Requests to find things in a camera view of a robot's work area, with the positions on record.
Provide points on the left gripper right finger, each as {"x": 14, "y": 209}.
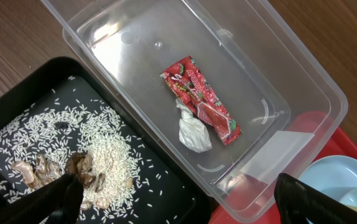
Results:
{"x": 299, "y": 203}

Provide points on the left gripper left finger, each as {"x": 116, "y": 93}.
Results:
{"x": 56, "y": 202}

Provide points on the light blue plate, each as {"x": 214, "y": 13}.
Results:
{"x": 333, "y": 176}

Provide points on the white tissue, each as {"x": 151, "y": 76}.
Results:
{"x": 193, "y": 134}

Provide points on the red candy wrapper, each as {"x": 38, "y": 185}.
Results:
{"x": 188, "y": 83}

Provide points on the red plastic tray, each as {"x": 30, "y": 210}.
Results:
{"x": 339, "y": 144}

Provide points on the spilled rice and food scraps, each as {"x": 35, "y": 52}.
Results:
{"x": 37, "y": 149}

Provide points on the black plastic bin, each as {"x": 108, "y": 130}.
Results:
{"x": 168, "y": 195}

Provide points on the clear plastic storage box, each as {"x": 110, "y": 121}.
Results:
{"x": 276, "y": 91}

